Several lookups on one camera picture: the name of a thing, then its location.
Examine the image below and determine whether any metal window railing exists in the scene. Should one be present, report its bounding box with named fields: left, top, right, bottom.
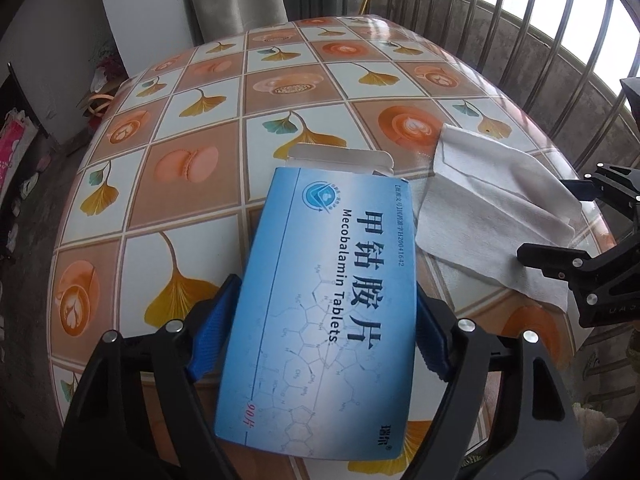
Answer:
left=360, top=0, right=640, bottom=201

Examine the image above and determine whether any pink floral blanket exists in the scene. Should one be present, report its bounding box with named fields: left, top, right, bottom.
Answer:
left=0, top=110, right=38, bottom=196

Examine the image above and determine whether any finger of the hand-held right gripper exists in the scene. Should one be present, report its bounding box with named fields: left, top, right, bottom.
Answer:
left=560, top=164, right=640, bottom=221
left=516, top=230, right=640, bottom=330

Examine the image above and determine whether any black metal bed frame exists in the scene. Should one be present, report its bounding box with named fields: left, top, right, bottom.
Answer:
left=7, top=62, right=51, bottom=141

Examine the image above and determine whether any flower bouquet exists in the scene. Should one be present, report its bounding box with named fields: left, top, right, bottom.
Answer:
left=90, top=42, right=126, bottom=91

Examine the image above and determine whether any person's white fluffy robe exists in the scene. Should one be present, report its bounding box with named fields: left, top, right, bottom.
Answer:
left=570, top=400, right=621, bottom=461

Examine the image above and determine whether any blue medicine box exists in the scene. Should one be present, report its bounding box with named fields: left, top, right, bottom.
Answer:
left=214, top=144, right=418, bottom=461

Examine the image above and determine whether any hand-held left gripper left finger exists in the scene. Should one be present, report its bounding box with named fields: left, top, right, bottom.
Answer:
left=57, top=272, right=243, bottom=480

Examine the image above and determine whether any white paper napkin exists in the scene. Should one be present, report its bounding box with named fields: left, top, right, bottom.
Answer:
left=415, top=124, right=588, bottom=313

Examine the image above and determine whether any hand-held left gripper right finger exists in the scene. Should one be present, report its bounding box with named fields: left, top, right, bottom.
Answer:
left=415, top=285, right=586, bottom=480

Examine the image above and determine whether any gift bag with handles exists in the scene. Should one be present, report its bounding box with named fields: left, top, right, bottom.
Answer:
left=77, top=87, right=118, bottom=121

